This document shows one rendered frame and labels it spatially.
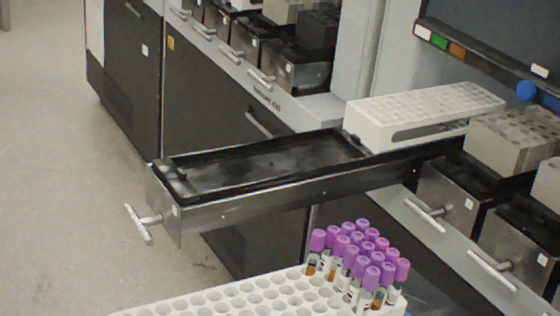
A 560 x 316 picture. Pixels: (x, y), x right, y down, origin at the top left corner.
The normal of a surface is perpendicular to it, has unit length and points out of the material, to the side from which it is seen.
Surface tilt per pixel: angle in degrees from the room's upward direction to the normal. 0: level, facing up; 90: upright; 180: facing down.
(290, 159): 0
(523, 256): 90
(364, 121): 90
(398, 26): 90
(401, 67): 90
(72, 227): 0
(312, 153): 0
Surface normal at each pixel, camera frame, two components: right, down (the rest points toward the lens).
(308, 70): 0.50, 0.47
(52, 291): 0.10, -0.86
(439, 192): -0.86, 0.18
